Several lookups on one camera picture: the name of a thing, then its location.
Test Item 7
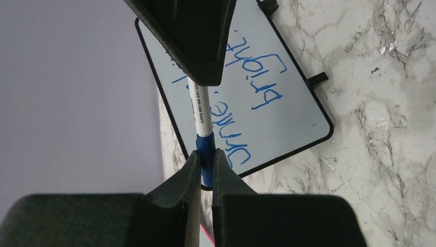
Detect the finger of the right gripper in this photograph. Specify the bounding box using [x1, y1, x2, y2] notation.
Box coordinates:
[125, 0, 236, 86]

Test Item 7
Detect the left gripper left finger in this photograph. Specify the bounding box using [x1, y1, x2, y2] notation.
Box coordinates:
[1, 151, 201, 246]

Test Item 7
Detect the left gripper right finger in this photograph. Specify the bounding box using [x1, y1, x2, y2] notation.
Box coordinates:
[212, 150, 366, 246]

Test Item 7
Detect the white marker pen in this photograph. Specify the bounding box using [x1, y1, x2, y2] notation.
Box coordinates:
[188, 78, 212, 137]

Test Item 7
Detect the blue marker cap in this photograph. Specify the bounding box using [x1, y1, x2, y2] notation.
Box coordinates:
[196, 132, 216, 188]

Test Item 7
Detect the pink framed whiteboard with writing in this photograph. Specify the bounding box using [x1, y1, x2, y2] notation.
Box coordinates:
[199, 224, 215, 247]

